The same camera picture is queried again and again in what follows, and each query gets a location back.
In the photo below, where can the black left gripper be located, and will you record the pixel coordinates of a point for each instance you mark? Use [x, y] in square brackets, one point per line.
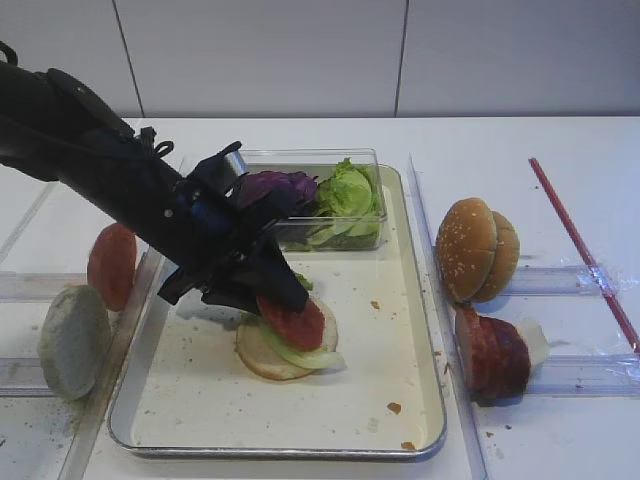
[237, 257]

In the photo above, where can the tomato slice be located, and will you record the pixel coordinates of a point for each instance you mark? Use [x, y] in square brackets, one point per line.
[112, 265]
[302, 330]

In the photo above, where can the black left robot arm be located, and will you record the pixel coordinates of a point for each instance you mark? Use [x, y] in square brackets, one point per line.
[55, 128]

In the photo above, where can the lettuce leaf on bun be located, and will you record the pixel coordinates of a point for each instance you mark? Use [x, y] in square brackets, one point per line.
[307, 284]

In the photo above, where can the pale lettuce strip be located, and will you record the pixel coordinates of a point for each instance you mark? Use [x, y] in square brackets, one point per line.
[319, 359]

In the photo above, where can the green lettuce in container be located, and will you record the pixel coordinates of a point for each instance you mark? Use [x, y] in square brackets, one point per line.
[347, 209]

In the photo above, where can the standing tomato slice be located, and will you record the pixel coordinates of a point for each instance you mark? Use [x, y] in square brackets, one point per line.
[112, 265]

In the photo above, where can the white bread slice standing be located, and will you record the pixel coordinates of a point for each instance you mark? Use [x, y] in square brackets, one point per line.
[74, 340]

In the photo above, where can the front red meat patty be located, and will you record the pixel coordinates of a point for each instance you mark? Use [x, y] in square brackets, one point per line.
[470, 338]

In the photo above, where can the bottom bun on tray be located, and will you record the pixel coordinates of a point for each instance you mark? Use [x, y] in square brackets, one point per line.
[265, 353]

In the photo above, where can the purple cabbage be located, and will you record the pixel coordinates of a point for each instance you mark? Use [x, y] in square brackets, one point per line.
[298, 186]

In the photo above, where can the clear plastic container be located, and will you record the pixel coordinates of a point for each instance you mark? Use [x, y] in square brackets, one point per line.
[318, 164]

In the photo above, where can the metal baking tray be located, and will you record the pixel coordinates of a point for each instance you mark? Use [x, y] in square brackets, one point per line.
[352, 377]

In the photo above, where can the front sesame bun top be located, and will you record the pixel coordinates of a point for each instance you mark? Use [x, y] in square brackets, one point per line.
[466, 242]

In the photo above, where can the rear bun top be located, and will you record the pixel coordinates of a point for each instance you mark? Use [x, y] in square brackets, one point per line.
[506, 258]

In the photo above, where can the white pusher block lower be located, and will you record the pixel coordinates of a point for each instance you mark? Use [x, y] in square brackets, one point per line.
[537, 345]

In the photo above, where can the red straw strip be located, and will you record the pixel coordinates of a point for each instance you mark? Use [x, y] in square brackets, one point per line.
[580, 250]

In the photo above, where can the clear long rail right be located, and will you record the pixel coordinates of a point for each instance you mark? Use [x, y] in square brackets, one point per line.
[452, 371]

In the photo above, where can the clear long rail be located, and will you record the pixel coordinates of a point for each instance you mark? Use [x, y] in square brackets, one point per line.
[88, 426]
[452, 371]

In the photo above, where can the clear rail upper left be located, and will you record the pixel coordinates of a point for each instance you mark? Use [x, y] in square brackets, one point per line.
[36, 287]

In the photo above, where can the clear long rail left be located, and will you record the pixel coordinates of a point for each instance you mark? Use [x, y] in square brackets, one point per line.
[88, 426]

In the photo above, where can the clear rail upper right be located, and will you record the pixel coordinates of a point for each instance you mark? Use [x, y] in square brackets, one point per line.
[574, 280]

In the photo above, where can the clear rail lower right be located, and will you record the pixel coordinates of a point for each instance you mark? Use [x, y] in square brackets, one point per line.
[586, 376]

